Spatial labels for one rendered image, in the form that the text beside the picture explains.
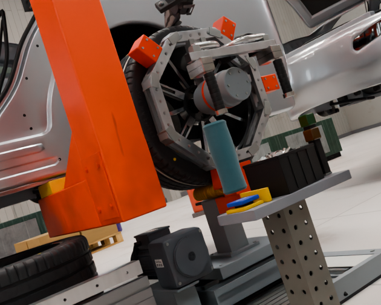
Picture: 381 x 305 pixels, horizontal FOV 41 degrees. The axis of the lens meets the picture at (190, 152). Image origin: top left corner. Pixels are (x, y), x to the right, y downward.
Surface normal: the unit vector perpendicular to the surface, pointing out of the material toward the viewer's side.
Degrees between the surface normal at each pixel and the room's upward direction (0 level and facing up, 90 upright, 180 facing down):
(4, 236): 90
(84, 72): 90
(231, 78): 90
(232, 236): 90
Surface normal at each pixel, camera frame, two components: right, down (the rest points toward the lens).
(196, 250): 0.55, -0.21
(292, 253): -0.78, 0.24
